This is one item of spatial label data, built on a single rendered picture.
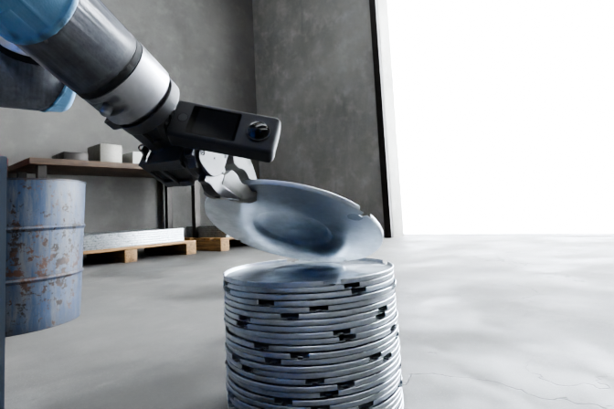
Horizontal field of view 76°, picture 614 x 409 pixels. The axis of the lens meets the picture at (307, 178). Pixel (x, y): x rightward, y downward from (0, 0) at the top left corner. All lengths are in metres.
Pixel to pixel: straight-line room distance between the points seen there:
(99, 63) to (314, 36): 5.12
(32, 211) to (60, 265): 0.20
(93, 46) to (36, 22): 0.04
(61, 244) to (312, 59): 4.30
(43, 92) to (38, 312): 0.85
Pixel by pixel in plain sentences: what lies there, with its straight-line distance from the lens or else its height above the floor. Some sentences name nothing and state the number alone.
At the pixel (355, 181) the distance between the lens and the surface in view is 4.69.
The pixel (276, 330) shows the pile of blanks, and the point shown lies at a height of 0.17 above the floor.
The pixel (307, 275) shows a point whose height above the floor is 0.23.
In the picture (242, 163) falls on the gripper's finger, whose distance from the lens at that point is 0.53.
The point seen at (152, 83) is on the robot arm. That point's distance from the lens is 0.41.
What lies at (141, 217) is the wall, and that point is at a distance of 4.75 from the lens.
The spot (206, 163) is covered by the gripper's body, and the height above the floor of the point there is 0.39.
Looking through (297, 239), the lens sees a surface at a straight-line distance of 0.70.
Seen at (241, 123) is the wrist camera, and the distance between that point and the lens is 0.43.
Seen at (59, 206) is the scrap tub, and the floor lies 0.39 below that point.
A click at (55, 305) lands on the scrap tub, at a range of 1.58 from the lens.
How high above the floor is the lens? 0.33
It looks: 5 degrees up
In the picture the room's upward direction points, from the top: 3 degrees counter-clockwise
